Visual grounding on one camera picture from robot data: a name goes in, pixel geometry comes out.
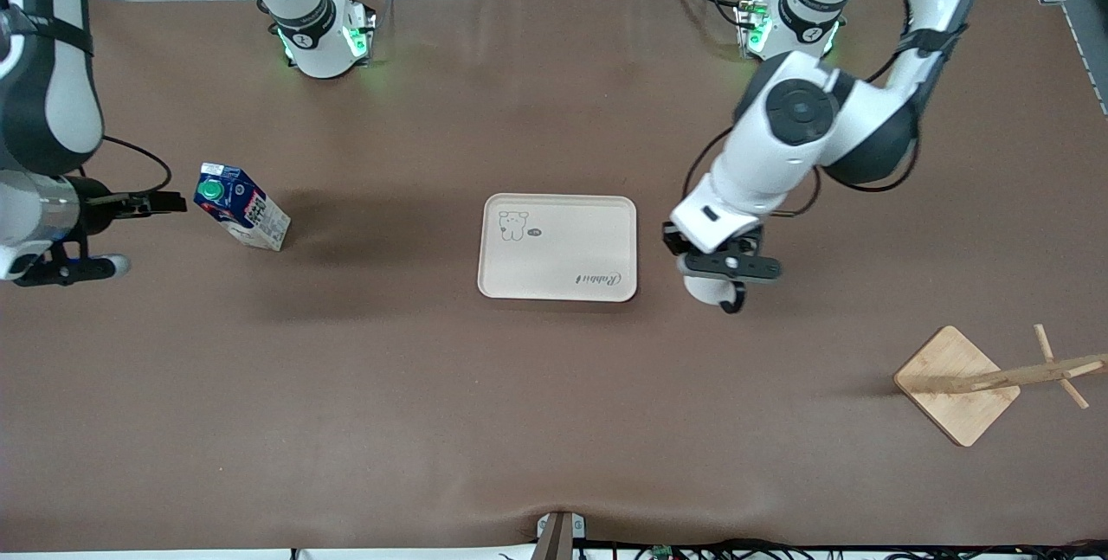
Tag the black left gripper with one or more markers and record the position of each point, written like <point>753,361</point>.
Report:
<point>671,241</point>

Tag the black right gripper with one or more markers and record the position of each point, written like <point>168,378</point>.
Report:
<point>93,204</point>

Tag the blue white milk carton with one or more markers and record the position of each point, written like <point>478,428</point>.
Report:
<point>247,214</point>

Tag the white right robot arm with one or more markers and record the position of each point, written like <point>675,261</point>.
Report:
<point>43,93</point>

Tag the white rabbit print tray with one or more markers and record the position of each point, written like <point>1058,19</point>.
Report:
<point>558,248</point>

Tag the wooden mug tree stand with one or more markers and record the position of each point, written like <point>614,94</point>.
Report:
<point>956,404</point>

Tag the metal table edge bracket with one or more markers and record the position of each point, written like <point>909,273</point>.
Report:
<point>560,536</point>

